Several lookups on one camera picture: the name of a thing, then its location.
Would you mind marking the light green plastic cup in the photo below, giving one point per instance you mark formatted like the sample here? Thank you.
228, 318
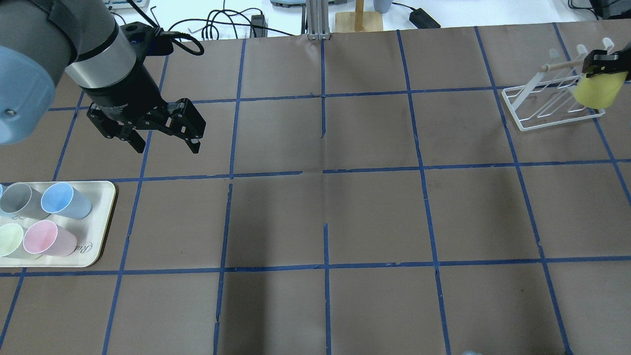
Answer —
11, 243

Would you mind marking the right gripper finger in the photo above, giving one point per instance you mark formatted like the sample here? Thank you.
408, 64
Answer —
600, 62

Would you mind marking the white wire cup rack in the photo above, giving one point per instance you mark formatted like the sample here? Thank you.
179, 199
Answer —
548, 98

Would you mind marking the black power adapter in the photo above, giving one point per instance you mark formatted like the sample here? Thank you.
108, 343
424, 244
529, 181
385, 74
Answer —
422, 20

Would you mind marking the aluminium profile post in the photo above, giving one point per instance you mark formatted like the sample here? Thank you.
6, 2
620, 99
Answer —
317, 20

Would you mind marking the grey plastic cup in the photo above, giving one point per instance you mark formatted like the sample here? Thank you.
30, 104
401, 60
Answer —
20, 199

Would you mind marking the wooden stand base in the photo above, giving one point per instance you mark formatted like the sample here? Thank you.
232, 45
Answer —
358, 21

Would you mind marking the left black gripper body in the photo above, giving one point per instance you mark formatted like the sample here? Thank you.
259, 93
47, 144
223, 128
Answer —
127, 93

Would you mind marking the blue plastic cup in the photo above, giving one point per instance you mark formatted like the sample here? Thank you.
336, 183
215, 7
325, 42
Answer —
63, 199

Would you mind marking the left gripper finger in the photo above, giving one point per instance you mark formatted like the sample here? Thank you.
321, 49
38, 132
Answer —
182, 120
112, 129

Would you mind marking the white plastic tray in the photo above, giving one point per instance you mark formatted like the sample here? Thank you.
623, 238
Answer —
90, 231

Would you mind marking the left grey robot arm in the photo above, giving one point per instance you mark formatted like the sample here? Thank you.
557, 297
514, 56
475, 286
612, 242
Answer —
43, 39

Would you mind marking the pink plastic cup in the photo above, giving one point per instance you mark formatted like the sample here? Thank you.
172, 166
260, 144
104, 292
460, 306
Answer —
45, 237

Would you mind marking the yellow plastic cup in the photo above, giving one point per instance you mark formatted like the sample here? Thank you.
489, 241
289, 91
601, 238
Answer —
599, 91

